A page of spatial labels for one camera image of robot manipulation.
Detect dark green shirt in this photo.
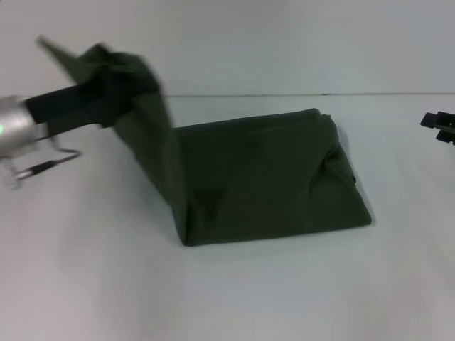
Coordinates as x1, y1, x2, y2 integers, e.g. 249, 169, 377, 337
35, 34, 375, 247

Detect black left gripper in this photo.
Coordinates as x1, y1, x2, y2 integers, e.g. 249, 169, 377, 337
25, 84, 125, 136

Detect brown left arm cable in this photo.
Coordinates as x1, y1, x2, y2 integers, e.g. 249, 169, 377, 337
14, 140, 83, 180

